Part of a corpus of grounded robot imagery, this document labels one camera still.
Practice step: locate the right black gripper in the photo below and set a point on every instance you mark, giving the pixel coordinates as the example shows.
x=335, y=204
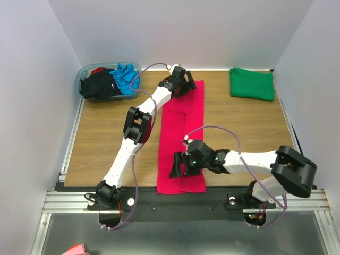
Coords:
x=183, y=164

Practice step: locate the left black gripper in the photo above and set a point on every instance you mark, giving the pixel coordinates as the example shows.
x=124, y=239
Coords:
x=189, y=86

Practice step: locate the pink red t shirt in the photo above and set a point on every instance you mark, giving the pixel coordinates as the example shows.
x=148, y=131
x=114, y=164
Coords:
x=179, y=117

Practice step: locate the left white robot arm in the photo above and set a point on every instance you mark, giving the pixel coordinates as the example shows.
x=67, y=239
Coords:
x=137, y=130

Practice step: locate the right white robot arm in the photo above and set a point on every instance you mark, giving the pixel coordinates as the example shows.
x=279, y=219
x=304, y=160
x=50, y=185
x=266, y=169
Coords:
x=289, y=172

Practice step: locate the green folded t shirt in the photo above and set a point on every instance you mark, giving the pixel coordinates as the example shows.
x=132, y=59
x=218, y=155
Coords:
x=250, y=84

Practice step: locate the blue t shirt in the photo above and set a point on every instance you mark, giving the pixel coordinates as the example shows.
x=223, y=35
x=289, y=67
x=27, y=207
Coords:
x=124, y=77

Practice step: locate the translucent blue plastic bin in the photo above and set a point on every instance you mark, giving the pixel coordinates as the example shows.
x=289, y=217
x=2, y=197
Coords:
x=86, y=71

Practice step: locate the black t shirt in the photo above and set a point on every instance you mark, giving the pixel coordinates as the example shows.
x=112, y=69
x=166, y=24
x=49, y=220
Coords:
x=99, y=86

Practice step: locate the red garment in bin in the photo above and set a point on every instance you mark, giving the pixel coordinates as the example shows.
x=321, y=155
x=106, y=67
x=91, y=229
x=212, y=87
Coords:
x=97, y=70

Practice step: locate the pink cloth at bottom edge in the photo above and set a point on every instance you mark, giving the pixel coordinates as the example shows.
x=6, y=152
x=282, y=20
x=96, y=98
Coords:
x=76, y=250

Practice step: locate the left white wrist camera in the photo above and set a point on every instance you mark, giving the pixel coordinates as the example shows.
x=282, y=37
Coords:
x=171, y=67

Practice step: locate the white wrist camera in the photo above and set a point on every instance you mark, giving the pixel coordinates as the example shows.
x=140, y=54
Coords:
x=171, y=67
x=186, y=140

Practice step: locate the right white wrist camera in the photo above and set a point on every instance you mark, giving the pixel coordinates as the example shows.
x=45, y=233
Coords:
x=186, y=140

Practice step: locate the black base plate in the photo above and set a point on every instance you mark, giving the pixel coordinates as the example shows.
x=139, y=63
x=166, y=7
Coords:
x=180, y=204

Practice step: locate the aluminium frame rail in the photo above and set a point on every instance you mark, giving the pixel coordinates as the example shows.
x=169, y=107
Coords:
x=74, y=202

